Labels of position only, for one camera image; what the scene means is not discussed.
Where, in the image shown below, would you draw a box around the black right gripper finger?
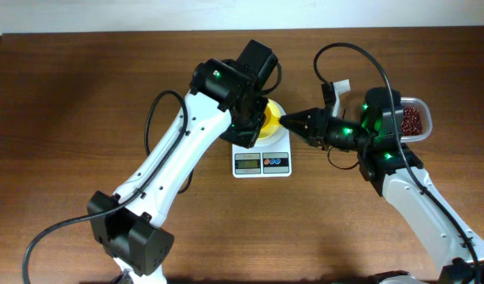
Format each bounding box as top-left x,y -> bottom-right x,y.
279,107 -> 319,125
285,125 -> 321,147

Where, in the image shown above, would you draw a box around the yellow measuring scoop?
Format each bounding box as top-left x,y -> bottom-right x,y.
261,99 -> 283,133

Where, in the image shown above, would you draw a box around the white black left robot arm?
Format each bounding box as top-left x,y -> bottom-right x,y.
87,40 -> 277,283

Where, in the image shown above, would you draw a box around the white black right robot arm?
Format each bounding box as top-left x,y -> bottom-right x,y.
279,88 -> 484,283

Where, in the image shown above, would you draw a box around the yellow plastic bowl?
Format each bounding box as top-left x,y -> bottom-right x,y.
258,98 -> 283,140

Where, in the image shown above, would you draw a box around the white digital kitchen scale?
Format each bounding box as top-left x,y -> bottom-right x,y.
231,99 -> 293,179

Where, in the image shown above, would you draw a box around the red adzuki beans in container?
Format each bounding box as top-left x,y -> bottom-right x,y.
400,106 -> 423,136

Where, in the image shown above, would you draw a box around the clear plastic bean container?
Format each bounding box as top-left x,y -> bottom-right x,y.
396,97 -> 433,144

